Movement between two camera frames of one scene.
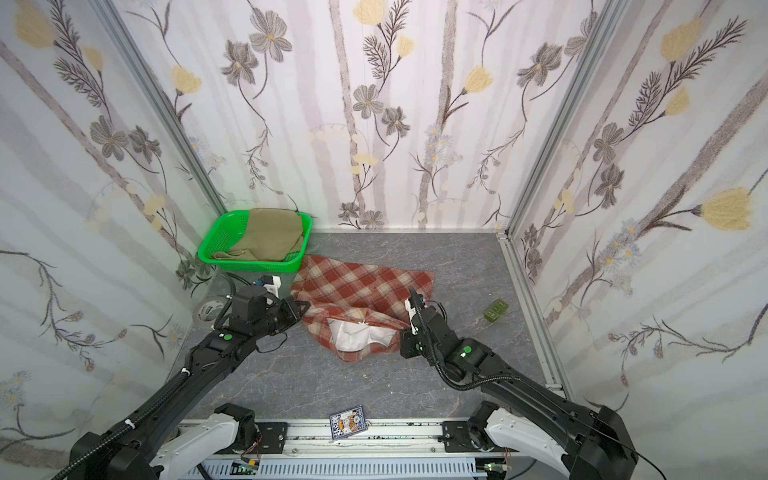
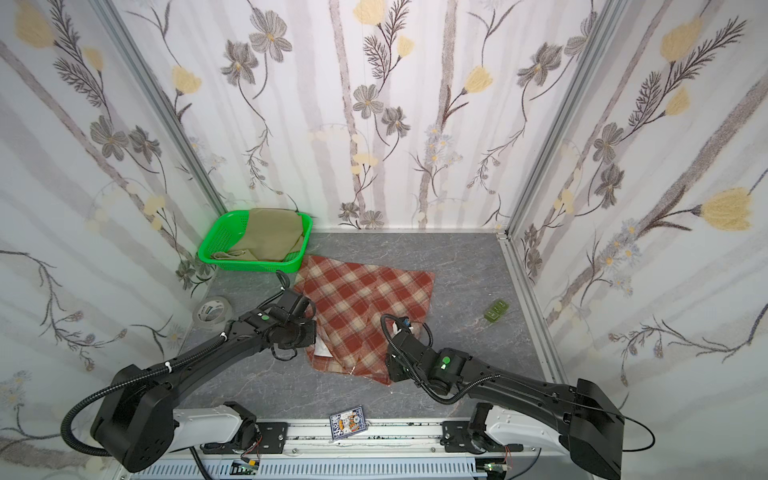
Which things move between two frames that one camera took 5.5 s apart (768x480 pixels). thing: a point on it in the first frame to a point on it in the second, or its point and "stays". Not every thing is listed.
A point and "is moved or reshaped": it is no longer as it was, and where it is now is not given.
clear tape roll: [206, 312] stays
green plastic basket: [225, 229] stays
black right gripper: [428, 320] to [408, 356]
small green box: [496, 311] stays
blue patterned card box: [348, 422] stays
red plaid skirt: [357, 311] is moved or reshaped
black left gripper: [289, 311] to [303, 327]
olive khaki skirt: [269, 235] stays
